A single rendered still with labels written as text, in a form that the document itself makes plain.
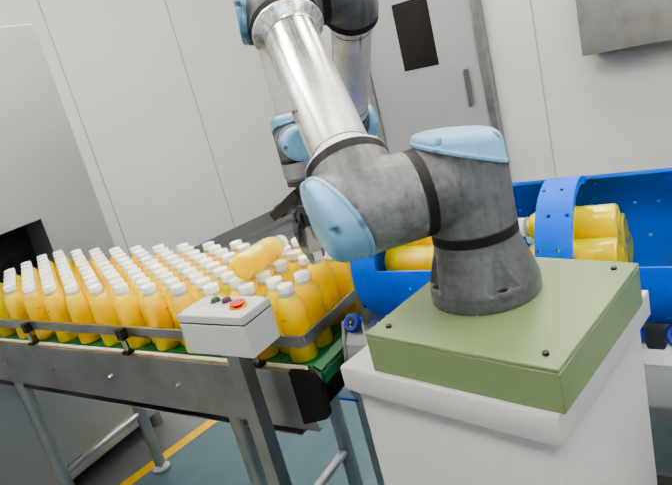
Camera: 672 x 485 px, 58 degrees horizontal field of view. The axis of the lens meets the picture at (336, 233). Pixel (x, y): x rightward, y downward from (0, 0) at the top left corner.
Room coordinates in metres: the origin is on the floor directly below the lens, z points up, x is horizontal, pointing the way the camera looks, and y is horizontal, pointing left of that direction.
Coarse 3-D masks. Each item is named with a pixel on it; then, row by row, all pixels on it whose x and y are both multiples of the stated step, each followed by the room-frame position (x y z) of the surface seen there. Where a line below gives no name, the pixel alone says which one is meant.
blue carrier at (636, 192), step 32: (544, 192) 1.09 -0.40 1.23; (576, 192) 1.06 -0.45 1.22; (608, 192) 1.17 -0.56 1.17; (640, 192) 1.14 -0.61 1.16; (544, 224) 1.03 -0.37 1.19; (640, 224) 1.16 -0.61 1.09; (384, 256) 1.36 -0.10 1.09; (544, 256) 1.01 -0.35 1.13; (640, 256) 1.14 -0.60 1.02; (384, 288) 1.20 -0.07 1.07; (416, 288) 1.16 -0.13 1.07
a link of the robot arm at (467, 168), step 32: (448, 128) 0.80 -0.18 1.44; (480, 128) 0.76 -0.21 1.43; (416, 160) 0.73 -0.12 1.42; (448, 160) 0.72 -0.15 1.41; (480, 160) 0.71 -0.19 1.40; (448, 192) 0.70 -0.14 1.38; (480, 192) 0.71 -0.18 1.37; (512, 192) 0.74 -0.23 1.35; (448, 224) 0.72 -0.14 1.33; (480, 224) 0.71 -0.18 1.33; (512, 224) 0.73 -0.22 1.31
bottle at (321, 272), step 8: (312, 264) 1.43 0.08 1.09; (320, 264) 1.42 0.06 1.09; (328, 264) 1.44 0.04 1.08; (312, 272) 1.42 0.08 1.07; (320, 272) 1.41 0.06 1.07; (328, 272) 1.42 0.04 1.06; (320, 280) 1.41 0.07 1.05; (328, 280) 1.41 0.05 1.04; (320, 288) 1.41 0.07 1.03; (328, 288) 1.41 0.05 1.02; (336, 288) 1.43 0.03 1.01; (328, 296) 1.41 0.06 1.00; (336, 296) 1.42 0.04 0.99; (328, 304) 1.41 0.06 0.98; (336, 320) 1.41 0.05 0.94
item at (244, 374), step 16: (240, 368) 1.25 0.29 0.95; (240, 384) 1.26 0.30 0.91; (256, 384) 1.27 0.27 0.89; (256, 400) 1.26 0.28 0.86; (256, 416) 1.25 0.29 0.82; (256, 432) 1.26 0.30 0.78; (272, 432) 1.27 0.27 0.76; (272, 448) 1.26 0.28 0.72; (272, 464) 1.25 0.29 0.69; (272, 480) 1.26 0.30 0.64; (288, 480) 1.27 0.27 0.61
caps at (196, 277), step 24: (240, 240) 1.83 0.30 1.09; (24, 264) 2.32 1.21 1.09; (48, 264) 2.21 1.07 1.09; (120, 264) 1.98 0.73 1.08; (144, 264) 1.91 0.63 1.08; (216, 264) 1.64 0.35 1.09; (24, 288) 1.94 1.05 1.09; (48, 288) 1.87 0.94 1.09; (72, 288) 1.80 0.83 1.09; (96, 288) 1.73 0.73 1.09; (120, 288) 1.66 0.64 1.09; (144, 288) 1.59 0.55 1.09; (216, 288) 1.46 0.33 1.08
